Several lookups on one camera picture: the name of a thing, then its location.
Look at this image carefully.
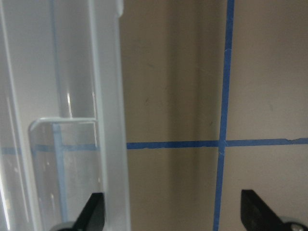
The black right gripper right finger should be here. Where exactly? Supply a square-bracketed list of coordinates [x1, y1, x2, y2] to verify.
[241, 190, 292, 231]

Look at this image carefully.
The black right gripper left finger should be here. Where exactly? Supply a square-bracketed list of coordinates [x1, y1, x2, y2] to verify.
[74, 192, 105, 231]

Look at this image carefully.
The clear plastic box lid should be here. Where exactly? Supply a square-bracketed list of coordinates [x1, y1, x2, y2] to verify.
[0, 0, 131, 231]

